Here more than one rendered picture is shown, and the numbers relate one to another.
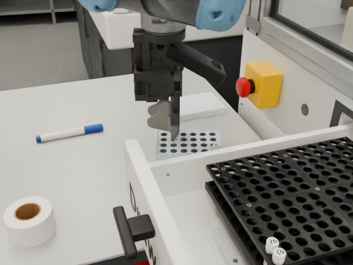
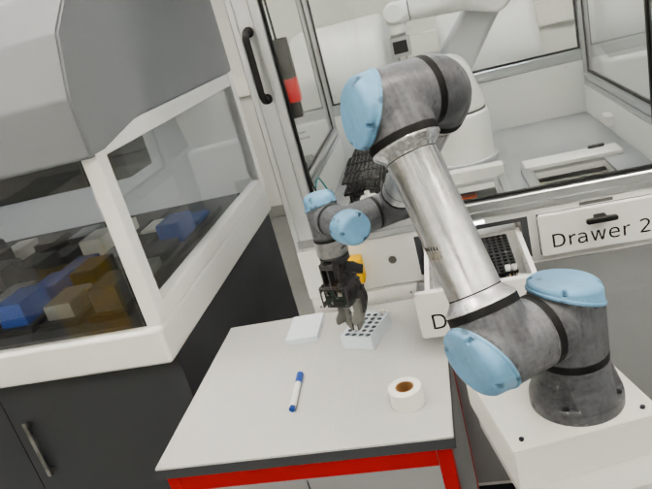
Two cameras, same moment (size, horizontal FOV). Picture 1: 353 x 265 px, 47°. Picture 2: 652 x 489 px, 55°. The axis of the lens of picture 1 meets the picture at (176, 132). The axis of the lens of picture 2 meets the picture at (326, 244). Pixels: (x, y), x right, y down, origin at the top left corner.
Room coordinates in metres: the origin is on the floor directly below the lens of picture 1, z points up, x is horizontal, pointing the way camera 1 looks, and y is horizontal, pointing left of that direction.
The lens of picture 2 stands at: (-0.06, 1.18, 1.54)
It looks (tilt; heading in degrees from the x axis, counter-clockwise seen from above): 20 degrees down; 302
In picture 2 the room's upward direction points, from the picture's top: 15 degrees counter-clockwise
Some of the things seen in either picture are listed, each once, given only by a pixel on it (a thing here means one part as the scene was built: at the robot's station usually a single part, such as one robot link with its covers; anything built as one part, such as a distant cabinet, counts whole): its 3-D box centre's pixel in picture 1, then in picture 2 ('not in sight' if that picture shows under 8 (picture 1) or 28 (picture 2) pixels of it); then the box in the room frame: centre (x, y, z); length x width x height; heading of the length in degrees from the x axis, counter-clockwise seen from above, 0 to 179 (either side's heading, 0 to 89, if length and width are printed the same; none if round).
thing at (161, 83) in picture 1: (159, 63); (339, 278); (0.65, 0.03, 0.95); 0.09 x 0.08 x 0.12; 91
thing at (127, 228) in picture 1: (135, 228); not in sight; (0.31, 0.04, 0.91); 0.07 x 0.04 x 0.01; 18
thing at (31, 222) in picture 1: (30, 221); (406, 394); (0.45, 0.22, 0.78); 0.07 x 0.07 x 0.04
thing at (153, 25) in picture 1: (163, 17); (332, 246); (0.65, 0.02, 1.03); 0.08 x 0.08 x 0.05
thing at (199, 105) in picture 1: (193, 106); (306, 328); (0.83, -0.04, 0.77); 0.13 x 0.09 x 0.02; 109
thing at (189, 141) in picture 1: (188, 149); (366, 329); (0.64, -0.02, 0.78); 0.12 x 0.08 x 0.04; 90
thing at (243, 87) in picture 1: (245, 87); not in sight; (0.72, -0.13, 0.88); 0.04 x 0.03 x 0.04; 18
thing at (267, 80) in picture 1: (260, 84); (350, 271); (0.73, -0.17, 0.88); 0.07 x 0.05 x 0.07; 18
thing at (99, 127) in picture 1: (70, 132); (296, 390); (0.72, 0.22, 0.77); 0.14 x 0.02 x 0.02; 111
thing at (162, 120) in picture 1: (163, 122); (356, 316); (0.63, 0.02, 0.85); 0.06 x 0.03 x 0.09; 91
